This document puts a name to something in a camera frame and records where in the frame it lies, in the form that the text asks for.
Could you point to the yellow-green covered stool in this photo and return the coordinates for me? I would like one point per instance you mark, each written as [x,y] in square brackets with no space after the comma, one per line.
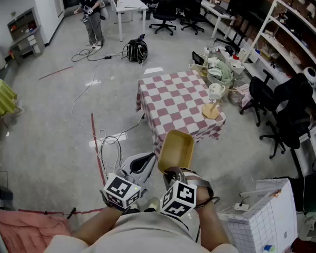
[0,101]

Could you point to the grey cabinet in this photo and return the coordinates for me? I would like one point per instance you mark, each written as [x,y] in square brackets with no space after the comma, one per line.
[26,35]

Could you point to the person's cream shirt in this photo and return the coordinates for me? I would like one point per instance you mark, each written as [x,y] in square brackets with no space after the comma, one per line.
[147,233]

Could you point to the pink checkered table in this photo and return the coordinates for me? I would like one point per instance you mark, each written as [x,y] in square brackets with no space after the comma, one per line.
[173,99]

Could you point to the white grid box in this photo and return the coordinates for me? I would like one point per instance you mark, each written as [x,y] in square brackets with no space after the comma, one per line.
[266,220]

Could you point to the person's right forearm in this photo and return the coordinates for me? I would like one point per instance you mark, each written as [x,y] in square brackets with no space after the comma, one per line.
[213,225]

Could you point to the small white power strip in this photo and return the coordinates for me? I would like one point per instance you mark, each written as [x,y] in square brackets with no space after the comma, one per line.
[241,206]

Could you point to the white plastic bin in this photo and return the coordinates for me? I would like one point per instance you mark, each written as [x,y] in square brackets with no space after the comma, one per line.
[235,66]

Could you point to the person's left forearm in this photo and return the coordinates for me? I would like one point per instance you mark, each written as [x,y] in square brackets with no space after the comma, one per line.
[100,224]

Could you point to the tan plastic tray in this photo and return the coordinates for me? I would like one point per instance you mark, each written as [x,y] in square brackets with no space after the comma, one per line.
[177,146]

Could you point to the pink cushion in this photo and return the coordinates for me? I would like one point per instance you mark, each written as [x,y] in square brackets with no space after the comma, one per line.
[29,231]

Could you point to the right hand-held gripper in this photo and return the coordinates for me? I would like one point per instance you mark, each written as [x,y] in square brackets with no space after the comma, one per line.
[177,198]

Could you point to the black bag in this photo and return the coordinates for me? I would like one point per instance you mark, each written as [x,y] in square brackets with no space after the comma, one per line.
[308,191]

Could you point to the person's left pale shoe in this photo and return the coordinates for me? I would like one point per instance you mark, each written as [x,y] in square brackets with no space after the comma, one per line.
[133,208]

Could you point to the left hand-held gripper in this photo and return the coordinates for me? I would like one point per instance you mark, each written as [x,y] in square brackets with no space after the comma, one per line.
[121,190]

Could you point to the white striped cloth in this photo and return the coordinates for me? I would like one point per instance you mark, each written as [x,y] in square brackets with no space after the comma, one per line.
[215,74]

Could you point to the long white desk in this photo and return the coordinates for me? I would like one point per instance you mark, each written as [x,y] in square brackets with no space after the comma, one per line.
[216,10]

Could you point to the green towel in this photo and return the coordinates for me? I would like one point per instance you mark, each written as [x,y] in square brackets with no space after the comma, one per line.
[225,71]

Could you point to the white shelf unit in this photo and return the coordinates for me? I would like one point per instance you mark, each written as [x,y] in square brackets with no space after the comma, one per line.
[287,35]

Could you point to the pink cloth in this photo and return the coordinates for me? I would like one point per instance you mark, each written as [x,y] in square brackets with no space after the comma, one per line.
[243,91]

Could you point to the black backpack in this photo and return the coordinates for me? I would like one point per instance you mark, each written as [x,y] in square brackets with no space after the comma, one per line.
[137,50]

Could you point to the black laptop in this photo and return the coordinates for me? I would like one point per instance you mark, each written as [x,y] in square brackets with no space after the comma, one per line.
[220,8]

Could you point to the grey laundry basket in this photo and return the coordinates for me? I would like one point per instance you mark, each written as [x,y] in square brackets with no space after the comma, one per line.
[225,79]

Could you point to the person's right pale shoe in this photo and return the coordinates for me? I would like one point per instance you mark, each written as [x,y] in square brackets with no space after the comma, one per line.
[153,204]

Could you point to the black tablet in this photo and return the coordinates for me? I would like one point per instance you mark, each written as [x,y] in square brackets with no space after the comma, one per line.
[197,58]

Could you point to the black monitor screen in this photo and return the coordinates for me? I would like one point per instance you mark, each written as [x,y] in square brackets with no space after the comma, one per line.
[248,3]

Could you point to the beige storage box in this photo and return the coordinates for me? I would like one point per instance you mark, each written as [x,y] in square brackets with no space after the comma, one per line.
[197,68]

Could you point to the person's pale shoe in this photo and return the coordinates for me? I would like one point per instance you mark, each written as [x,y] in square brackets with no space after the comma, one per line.
[153,204]
[133,208]

